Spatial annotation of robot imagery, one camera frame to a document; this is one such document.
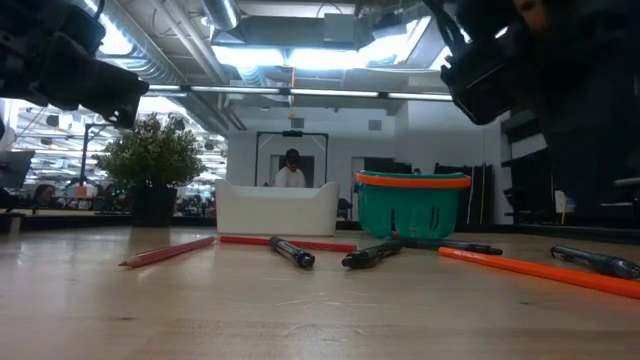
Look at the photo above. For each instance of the grey monitor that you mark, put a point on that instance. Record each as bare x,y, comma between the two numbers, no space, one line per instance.
15,167

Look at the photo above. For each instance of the red colored pencil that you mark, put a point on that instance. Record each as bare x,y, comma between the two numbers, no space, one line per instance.
325,246
167,251

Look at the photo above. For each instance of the orange pencil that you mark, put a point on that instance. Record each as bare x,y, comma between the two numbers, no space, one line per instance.
540,271

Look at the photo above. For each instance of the silver ventilation duct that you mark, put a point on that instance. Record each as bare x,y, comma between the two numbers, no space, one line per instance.
220,12

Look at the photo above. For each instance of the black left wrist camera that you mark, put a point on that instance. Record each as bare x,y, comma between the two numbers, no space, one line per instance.
55,20

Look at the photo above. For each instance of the person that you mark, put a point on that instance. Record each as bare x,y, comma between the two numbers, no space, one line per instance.
290,177
42,194

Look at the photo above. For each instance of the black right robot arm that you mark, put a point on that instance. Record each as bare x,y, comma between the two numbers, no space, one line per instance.
575,60

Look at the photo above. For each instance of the black background rig frame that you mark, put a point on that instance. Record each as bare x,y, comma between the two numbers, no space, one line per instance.
292,133

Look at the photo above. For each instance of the green basket with orange rim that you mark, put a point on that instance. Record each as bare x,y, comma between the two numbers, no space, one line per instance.
410,210

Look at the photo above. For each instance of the ceiling light strip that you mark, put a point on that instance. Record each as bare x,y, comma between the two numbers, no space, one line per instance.
325,93

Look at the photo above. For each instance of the black cabinet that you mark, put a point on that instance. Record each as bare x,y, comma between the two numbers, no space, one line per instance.
455,195

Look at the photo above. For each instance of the black pen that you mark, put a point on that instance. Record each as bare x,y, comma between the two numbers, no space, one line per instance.
460,246
595,261
370,256
295,255

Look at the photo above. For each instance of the white plastic bin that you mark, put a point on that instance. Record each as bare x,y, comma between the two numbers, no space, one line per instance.
277,210

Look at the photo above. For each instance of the small potted green plant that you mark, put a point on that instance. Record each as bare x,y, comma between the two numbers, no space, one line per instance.
150,155

